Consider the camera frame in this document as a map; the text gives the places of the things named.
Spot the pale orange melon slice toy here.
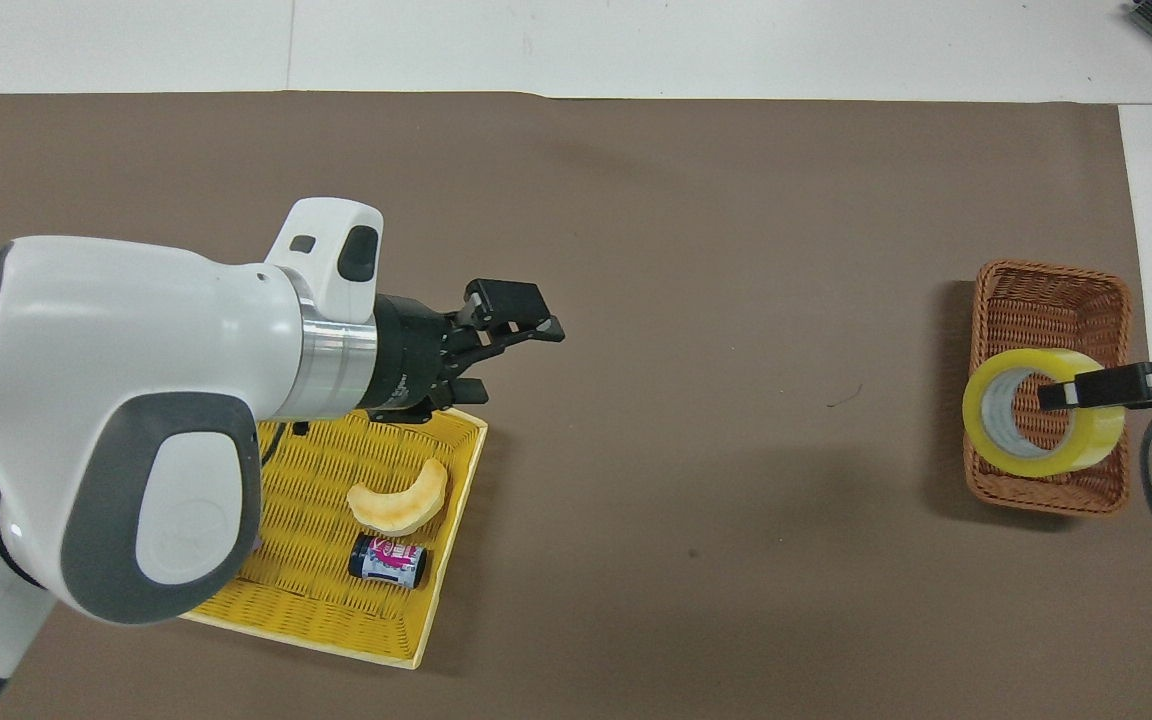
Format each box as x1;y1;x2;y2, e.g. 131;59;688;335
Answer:
346;458;450;537

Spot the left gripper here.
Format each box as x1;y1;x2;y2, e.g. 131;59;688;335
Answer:
371;279;566;423

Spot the yellow woven basket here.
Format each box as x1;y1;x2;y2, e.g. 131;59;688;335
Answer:
181;408;490;670

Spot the small black pink can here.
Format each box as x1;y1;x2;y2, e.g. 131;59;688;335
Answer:
348;533;430;590

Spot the yellow clear tape roll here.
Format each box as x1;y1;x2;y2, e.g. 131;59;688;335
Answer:
962;348;1128;479

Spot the brown wicker basket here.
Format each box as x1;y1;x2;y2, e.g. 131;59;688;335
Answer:
963;260;1135;518

